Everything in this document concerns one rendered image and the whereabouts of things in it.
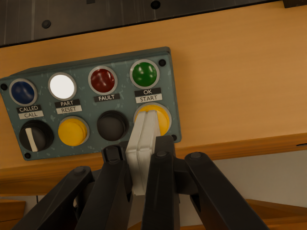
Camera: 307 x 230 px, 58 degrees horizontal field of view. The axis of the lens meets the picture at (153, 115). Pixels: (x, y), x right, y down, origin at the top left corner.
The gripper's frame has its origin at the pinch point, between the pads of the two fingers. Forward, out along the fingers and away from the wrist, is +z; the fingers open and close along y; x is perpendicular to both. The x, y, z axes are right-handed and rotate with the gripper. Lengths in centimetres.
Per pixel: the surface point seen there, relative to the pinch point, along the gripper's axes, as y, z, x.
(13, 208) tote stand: -69, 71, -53
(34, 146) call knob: -10.2, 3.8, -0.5
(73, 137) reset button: -6.6, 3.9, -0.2
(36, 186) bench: -51, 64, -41
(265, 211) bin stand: 19, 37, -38
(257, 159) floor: 30, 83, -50
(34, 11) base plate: -12.5, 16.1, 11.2
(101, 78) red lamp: -3.4, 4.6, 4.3
